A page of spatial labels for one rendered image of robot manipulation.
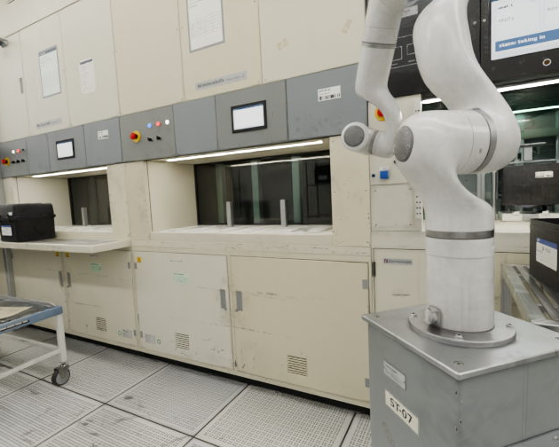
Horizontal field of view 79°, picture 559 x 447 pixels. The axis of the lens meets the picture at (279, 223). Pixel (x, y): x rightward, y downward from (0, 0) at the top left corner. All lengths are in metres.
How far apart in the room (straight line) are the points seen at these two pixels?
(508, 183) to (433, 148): 1.24
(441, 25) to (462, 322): 0.55
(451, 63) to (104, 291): 2.38
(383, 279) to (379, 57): 0.88
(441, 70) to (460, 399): 0.58
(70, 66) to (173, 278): 1.58
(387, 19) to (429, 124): 0.42
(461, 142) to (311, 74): 1.04
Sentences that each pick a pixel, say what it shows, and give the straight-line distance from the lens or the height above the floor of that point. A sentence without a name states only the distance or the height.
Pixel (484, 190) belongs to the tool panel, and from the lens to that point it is 2.29.
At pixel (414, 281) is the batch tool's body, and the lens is 1.50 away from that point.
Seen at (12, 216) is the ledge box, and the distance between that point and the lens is 2.89.
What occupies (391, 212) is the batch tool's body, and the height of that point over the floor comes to 0.95.
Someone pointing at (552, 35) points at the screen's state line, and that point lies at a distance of 1.54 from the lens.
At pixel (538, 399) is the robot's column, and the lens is 0.79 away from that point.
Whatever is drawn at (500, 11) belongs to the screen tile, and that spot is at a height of 1.63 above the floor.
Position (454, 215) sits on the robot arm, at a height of 0.99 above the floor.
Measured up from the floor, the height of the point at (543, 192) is 0.99.
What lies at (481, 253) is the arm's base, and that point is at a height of 0.92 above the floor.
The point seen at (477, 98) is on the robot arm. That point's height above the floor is 1.21.
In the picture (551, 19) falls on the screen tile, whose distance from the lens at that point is 1.55.
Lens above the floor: 1.04
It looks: 5 degrees down
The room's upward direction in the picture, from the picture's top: 3 degrees counter-clockwise
